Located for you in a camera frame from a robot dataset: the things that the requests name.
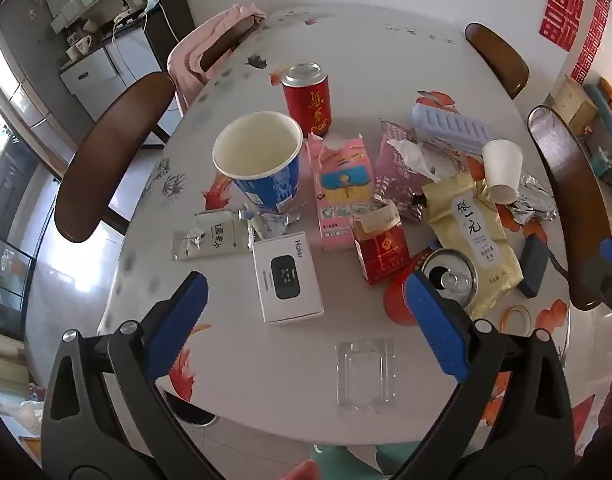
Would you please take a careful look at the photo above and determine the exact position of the clear plastic blister tray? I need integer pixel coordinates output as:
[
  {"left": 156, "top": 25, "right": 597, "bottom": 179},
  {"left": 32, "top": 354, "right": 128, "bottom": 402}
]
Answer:
[{"left": 336, "top": 340, "right": 395, "bottom": 408}]

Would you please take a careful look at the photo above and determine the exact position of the pink cloth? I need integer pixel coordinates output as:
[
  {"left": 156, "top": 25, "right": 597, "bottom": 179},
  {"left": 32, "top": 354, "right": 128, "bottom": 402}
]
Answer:
[{"left": 167, "top": 4, "right": 267, "bottom": 116}]

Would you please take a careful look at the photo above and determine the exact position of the white sachet packet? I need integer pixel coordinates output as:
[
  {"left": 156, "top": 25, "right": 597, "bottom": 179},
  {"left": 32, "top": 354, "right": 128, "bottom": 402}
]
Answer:
[{"left": 172, "top": 224, "right": 254, "bottom": 262}]

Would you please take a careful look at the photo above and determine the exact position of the small wooden drawer box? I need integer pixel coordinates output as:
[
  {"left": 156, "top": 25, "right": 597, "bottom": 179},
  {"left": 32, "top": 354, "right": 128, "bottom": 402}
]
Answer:
[{"left": 556, "top": 76, "right": 599, "bottom": 133}]

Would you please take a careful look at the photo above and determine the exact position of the red paper wall decoration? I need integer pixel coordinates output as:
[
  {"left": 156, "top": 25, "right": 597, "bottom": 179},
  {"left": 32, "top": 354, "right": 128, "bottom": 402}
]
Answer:
[
  {"left": 570, "top": 0, "right": 611, "bottom": 86},
  {"left": 539, "top": 0, "right": 589, "bottom": 52}
]

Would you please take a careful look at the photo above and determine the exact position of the small silver foil wrapper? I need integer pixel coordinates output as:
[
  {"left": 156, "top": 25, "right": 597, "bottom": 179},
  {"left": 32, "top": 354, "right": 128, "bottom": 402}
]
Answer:
[{"left": 248, "top": 210, "right": 303, "bottom": 238}]

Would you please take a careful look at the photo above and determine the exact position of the clear tape roll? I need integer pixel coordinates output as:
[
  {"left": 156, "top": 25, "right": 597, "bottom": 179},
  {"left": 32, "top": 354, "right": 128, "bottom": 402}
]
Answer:
[{"left": 500, "top": 305, "right": 532, "bottom": 333}]

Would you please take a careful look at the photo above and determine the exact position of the crumpled aluminium foil sheet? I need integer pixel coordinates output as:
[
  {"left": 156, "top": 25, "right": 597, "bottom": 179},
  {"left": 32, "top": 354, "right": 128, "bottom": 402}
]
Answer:
[{"left": 500, "top": 172, "right": 557, "bottom": 225}]

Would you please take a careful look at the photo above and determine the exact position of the blue instant noodle cup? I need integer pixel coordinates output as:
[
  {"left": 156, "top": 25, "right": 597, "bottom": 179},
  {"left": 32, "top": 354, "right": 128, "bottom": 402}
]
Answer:
[{"left": 212, "top": 111, "right": 305, "bottom": 213}]

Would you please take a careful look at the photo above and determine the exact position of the brown wooden chair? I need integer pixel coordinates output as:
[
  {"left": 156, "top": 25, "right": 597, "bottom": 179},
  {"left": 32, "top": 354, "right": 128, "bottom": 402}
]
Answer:
[
  {"left": 464, "top": 22, "right": 530, "bottom": 101},
  {"left": 200, "top": 16, "right": 259, "bottom": 75},
  {"left": 527, "top": 105, "right": 612, "bottom": 311},
  {"left": 53, "top": 71, "right": 177, "bottom": 244}
]

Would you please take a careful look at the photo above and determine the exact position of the red cigarette box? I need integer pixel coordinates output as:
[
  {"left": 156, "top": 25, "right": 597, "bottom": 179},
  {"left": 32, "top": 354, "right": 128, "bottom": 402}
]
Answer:
[{"left": 351, "top": 200, "right": 411, "bottom": 287}]

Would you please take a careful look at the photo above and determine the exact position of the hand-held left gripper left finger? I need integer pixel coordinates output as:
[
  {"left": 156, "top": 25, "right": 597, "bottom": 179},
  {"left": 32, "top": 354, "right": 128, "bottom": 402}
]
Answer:
[{"left": 41, "top": 271, "right": 221, "bottom": 480}]

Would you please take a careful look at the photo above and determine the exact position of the red drink can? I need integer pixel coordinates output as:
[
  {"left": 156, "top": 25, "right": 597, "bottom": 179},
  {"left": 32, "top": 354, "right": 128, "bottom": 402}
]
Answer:
[
  {"left": 281, "top": 62, "right": 333, "bottom": 137},
  {"left": 383, "top": 249, "right": 479, "bottom": 328}
]

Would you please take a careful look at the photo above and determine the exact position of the white mug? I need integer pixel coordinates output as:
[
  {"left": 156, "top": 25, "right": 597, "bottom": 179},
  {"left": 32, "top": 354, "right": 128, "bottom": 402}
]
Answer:
[{"left": 66, "top": 34, "right": 94, "bottom": 58}]

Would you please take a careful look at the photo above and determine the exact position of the white paper cup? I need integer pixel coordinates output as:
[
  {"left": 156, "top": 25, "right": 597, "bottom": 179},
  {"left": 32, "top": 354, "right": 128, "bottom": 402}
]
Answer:
[{"left": 480, "top": 139, "right": 525, "bottom": 205}]

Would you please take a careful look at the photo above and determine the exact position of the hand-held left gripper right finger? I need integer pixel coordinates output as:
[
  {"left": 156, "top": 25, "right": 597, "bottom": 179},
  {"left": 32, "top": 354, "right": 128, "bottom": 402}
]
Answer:
[{"left": 391, "top": 271, "right": 576, "bottom": 480}]

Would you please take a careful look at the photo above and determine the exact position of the gold tea bag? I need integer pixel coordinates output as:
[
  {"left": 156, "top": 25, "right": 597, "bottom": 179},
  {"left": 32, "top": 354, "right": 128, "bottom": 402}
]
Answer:
[{"left": 422, "top": 175, "right": 524, "bottom": 313}]

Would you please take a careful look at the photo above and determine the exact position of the white cabinet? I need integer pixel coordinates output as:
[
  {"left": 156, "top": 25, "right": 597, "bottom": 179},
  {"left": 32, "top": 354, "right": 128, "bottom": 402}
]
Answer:
[{"left": 60, "top": 25, "right": 161, "bottom": 121}]

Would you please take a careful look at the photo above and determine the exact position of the white cardboard box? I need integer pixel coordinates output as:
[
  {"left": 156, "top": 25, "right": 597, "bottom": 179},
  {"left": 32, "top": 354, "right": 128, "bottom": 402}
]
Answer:
[{"left": 252, "top": 231, "right": 325, "bottom": 324}]

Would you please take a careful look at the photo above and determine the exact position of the person's teal clothing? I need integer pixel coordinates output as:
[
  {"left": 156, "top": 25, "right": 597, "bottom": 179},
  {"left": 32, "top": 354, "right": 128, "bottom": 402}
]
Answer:
[{"left": 310, "top": 444, "right": 417, "bottom": 480}]

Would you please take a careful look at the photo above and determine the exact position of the pink carton box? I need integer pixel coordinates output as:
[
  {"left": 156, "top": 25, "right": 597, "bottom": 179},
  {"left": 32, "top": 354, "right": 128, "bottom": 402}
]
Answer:
[{"left": 306, "top": 132, "right": 377, "bottom": 253}]

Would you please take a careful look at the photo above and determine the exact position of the dark blue rectangular block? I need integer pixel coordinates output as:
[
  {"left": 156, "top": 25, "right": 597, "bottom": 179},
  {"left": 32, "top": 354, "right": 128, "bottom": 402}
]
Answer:
[{"left": 516, "top": 234, "right": 547, "bottom": 297}]

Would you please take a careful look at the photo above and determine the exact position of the pink foil snack bag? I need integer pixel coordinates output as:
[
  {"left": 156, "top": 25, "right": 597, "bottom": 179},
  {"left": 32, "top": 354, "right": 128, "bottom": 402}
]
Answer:
[{"left": 375, "top": 119, "right": 466, "bottom": 223}]

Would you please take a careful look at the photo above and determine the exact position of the lavender plastic tray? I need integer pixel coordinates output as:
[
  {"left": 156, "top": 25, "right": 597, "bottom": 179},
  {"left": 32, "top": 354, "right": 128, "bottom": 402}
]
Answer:
[{"left": 411, "top": 102, "right": 496, "bottom": 153}]

